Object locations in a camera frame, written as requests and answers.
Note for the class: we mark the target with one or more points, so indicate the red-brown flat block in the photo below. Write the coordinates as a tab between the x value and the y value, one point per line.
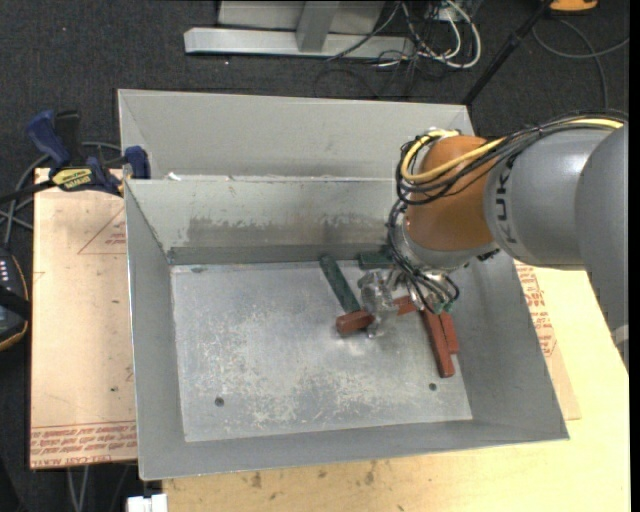
450	335
406	305
352	323
440	357

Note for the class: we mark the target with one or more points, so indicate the dark green flat block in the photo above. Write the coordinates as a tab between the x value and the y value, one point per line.
372	259
341	287

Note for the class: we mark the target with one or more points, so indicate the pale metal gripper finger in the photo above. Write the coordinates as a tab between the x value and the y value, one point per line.
370	290
381	320

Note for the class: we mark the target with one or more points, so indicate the grey metal bin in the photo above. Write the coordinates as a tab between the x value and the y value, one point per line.
280	360

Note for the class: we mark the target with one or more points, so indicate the brown cardboard board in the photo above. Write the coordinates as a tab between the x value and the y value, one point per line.
80	310

